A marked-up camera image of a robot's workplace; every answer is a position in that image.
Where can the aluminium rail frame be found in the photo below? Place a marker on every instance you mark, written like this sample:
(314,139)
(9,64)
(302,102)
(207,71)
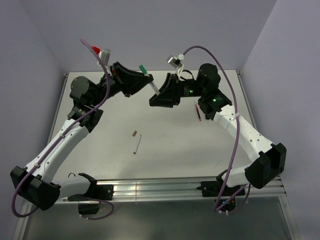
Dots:
(155,190)

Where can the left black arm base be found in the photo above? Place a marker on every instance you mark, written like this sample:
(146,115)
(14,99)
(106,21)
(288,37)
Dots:
(101,194)

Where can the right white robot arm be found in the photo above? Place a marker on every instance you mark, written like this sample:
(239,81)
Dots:
(267,159)

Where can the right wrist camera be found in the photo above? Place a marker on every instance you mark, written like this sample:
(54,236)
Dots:
(177,63)

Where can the white brown-tip pen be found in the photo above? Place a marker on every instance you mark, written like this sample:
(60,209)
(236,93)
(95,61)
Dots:
(137,145)

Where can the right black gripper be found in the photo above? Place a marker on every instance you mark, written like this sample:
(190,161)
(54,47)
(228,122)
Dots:
(171,86)

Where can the red pink pen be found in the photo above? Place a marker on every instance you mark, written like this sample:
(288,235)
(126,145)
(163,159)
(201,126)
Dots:
(198,112)

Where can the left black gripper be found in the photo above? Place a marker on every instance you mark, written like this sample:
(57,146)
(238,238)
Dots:
(118,73)

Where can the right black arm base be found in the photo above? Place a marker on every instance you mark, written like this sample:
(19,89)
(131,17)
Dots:
(212,189)

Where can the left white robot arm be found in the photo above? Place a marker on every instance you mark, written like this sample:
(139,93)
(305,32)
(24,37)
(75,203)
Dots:
(35,182)

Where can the white green-tip pen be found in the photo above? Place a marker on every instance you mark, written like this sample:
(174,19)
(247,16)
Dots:
(154,87)

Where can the green pen cap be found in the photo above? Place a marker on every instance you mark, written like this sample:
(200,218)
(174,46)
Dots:
(143,70)

